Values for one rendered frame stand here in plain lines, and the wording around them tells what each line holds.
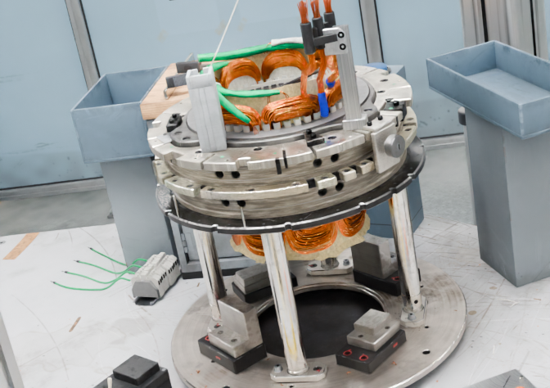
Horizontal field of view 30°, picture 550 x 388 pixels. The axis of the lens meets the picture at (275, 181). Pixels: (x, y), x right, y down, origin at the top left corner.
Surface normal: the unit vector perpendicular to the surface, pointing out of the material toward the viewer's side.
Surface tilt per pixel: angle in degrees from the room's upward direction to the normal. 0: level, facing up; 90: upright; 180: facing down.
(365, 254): 90
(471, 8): 90
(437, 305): 0
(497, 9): 90
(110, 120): 90
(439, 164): 0
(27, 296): 0
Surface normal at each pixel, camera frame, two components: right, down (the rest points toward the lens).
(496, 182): -0.94, 0.27
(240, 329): -0.77, 0.37
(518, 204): 0.31, 0.32
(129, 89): -0.14, 0.41
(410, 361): -0.17, -0.91
